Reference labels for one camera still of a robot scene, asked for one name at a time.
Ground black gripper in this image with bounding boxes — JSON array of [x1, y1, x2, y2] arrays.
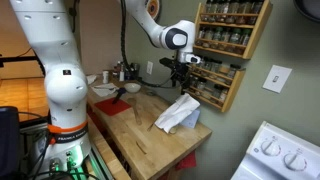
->
[[170, 61, 194, 94]]

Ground spice jar silver lid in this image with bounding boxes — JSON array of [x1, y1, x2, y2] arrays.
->
[[190, 74, 200, 88]]

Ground herb spice jar barcode label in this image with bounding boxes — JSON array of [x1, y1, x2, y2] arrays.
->
[[203, 58, 214, 72]]

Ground thyme spice jar black lid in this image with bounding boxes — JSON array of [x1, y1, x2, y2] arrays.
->
[[212, 83, 224, 100]]

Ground tan spice jar red label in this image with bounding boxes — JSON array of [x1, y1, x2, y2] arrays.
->
[[218, 88, 230, 104]]

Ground nearly empty green-label spice jar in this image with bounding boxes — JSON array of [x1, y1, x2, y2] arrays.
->
[[219, 63, 231, 77]]

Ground dark sauce bottle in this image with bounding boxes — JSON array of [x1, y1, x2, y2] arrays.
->
[[131, 62, 141, 80]]

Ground glass spice jar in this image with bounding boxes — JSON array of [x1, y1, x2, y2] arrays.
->
[[196, 26, 206, 46], [249, 0, 265, 25], [219, 0, 231, 23], [219, 29, 232, 51], [228, 0, 241, 24], [211, 0, 222, 22], [238, 0, 252, 24], [211, 26, 224, 50], [203, 27, 214, 48], [204, 0, 214, 22], [229, 27, 243, 53], [239, 28, 253, 55]]

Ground white cloth towel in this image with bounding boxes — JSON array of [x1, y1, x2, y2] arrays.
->
[[154, 93, 201, 134]]

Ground pale blue-grey box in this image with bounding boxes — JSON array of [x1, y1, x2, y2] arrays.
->
[[179, 108, 201, 130]]

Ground small glass dish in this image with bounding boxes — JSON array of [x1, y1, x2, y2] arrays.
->
[[144, 89, 158, 98]]

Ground Herbes de Provence glass jar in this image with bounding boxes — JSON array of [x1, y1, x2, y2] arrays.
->
[[227, 63, 242, 80]]

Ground white ceramic bowl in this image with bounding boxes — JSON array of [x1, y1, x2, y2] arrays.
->
[[123, 82, 142, 94]]

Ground wooden spoon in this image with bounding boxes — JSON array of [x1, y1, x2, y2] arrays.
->
[[126, 97, 143, 126]]

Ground steel salt grinder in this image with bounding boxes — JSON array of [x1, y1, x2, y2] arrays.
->
[[118, 63, 126, 83]]

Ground black spatula blue head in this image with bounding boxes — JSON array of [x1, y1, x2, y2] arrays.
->
[[111, 87, 128, 105]]

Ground red cloth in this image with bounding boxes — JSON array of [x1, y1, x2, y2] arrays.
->
[[175, 150, 198, 171]]

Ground red silicone mat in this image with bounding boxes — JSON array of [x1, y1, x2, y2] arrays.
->
[[93, 97, 132, 117]]

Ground metal spoon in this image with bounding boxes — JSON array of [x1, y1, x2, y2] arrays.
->
[[94, 86, 116, 92]]

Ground flat white paper napkin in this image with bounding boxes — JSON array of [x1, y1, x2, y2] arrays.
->
[[90, 82, 118, 98]]

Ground crumpled white napkin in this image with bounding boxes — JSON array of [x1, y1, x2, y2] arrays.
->
[[87, 74, 98, 85]]

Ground white stove knob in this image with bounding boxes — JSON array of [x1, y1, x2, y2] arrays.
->
[[260, 139, 282, 157], [283, 152, 308, 172]]

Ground white kitchen stove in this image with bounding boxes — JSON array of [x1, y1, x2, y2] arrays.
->
[[230, 120, 320, 180]]

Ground dark hanging pan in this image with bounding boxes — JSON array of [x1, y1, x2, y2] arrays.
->
[[293, 0, 320, 24]]

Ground black monitor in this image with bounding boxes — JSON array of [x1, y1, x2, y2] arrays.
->
[[0, 106, 21, 179]]

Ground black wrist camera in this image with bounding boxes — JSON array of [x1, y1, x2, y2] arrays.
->
[[159, 57, 179, 69]]

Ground white wall outlet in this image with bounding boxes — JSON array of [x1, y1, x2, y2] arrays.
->
[[146, 60, 154, 76]]

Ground wooden wall spice rack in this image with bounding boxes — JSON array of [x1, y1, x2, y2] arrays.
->
[[181, 61, 247, 113], [193, 0, 274, 60]]

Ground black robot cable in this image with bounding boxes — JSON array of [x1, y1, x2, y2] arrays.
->
[[119, 0, 178, 89]]

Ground decorative wall plate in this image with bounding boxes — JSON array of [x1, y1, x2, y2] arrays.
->
[[140, 0, 162, 22]]

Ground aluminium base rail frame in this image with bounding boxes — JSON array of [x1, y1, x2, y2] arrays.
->
[[83, 143, 116, 180]]

